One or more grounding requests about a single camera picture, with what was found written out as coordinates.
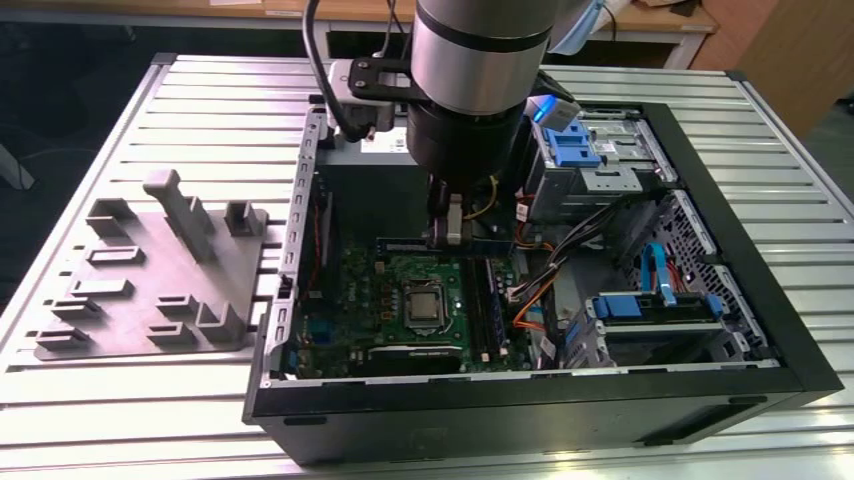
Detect grey power supply unit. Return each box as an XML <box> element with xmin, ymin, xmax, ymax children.
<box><xmin>316</xmin><ymin>124</ymin><xmax>439</xmax><ymax>251</ymax></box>

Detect blue plastic drive bracket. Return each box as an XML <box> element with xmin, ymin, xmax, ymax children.
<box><xmin>543</xmin><ymin>124</ymin><xmax>603</xmax><ymax>169</ymax></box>

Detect wooden desk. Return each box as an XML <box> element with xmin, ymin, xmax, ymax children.
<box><xmin>0</xmin><ymin>0</ymin><xmax>719</xmax><ymax>71</ymax></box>

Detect metal disk cage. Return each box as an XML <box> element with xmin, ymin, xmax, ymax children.
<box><xmin>563</xmin><ymin>292</ymin><xmax>782</xmax><ymax>371</ymax></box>

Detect hard disk in blue carrier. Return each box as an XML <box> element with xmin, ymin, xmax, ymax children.
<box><xmin>586</xmin><ymin>291</ymin><xmax>726</xmax><ymax>326</ymax></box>

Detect grey parts rack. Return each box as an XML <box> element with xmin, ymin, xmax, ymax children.
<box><xmin>30</xmin><ymin>169</ymin><xmax>275</xmax><ymax>362</ymax></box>

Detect orange red power wires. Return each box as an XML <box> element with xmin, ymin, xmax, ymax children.
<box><xmin>511</xmin><ymin>192</ymin><xmax>559</xmax><ymax>251</ymax></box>

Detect metal CPU socket cover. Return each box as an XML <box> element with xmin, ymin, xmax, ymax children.
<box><xmin>397</xmin><ymin>288</ymin><xmax>449</xmax><ymax>327</ymax></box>

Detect black PC case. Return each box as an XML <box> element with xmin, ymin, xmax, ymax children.
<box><xmin>240</xmin><ymin>93</ymin><xmax>846</xmax><ymax>466</ymax></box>

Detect orange wire bundle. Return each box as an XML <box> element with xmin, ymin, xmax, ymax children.
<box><xmin>511</xmin><ymin>279</ymin><xmax>559</xmax><ymax>331</ymax></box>

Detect yellow wire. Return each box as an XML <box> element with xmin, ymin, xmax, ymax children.
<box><xmin>464</xmin><ymin>173</ymin><xmax>503</xmax><ymax>221</ymax></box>

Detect black camera cable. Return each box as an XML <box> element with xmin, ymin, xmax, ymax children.
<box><xmin>301</xmin><ymin>0</ymin><xmax>359</xmax><ymax>141</ymax></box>

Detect blue RAM stick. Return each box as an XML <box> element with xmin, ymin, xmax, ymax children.
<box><xmin>375</xmin><ymin>235</ymin><xmax>516</xmax><ymax>254</ymax></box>

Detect black graphics card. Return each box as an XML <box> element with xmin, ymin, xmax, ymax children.
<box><xmin>364</xmin><ymin>343</ymin><xmax>463</xmax><ymax>376</ymax></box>

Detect blue SATA cable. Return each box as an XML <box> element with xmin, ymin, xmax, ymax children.
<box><xmin>638</xmin><ymin>242</ymin><xmax>680</xmax><ymax>307</ymax></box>

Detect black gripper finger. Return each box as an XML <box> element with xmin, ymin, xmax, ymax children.
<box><xmin>424</xmin><ymin>173</ymin><xmax>475</xmax><ymax>250</ymax></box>

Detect wooden cabinet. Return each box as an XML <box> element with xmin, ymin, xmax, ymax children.
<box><xmin>692</xmin><ymin>0</ymin><xmax>854</xmax><ymax>136</ymax></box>

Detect grey chair leg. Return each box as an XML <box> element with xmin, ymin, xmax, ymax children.
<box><xmin>0</xmin><ymin>143</ymin><xmax>36</xmax><ymax>191</ymax></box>

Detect grey camera with blue light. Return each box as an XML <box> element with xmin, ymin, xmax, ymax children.
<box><xmin>524</xmin><ymin>94</ymin><xmax>583</xmax><ymax>132</ymax></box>

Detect metal drive cage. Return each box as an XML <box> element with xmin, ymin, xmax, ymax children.
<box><xmin>524</xmin><ymin>112</ymin><xmax>676</xmax><ymax>226</ymax></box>

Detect black RAM slot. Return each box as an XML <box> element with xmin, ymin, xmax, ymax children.
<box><xmin>459</xmin><ymin>252</ymin><xmax>487</xmax><ymax>365</ymax></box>
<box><xmin>473</xmin><ymin>252</ymin><xmax>496</xmax><ymax>362</ymax></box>

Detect grey camera on black bracket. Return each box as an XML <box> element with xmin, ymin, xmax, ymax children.
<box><xmin>324</xmin><ymin>57</ymin><xmax>435</xmax><ymax>144</ymax></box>

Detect black cable bundle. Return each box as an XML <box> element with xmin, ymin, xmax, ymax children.
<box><xmin>503</xmin><ymin>204</ymin><xmax>619</xmax><ymax>301</ymax></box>

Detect green motherboard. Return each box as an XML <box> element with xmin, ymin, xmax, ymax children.
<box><xmin>296</xmin><ymin>242</ymin><xmax>535</xmax><ymax>376</ymax></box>

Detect silver CPU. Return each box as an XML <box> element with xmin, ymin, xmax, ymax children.
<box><xmin>407</xmin><ymin>293</ymin><xmax>443</xmax><ymax>321</ymax></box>

